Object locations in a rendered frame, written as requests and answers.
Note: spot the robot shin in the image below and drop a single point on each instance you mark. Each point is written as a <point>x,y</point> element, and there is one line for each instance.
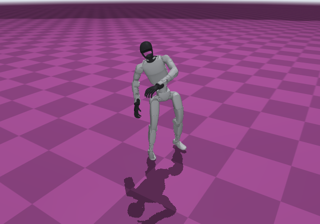
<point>151,138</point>
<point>178,132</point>

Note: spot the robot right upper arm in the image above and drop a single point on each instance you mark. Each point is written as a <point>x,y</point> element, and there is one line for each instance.
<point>138,71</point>

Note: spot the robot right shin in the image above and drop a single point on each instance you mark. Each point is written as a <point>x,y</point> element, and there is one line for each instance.
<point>151,138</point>

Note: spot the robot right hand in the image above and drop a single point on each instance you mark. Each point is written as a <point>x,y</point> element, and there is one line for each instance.
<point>136,108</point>

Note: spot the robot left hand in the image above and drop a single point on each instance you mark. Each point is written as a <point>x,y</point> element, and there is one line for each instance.
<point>153,89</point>

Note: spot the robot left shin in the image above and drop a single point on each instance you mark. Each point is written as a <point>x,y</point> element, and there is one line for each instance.
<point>178,132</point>

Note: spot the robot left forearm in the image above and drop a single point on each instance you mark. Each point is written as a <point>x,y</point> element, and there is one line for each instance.
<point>169,77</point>

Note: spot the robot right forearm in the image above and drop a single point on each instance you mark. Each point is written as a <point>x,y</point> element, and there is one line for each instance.
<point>136,93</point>

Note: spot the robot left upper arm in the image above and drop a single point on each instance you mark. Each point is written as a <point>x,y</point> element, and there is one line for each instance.
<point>169,62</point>

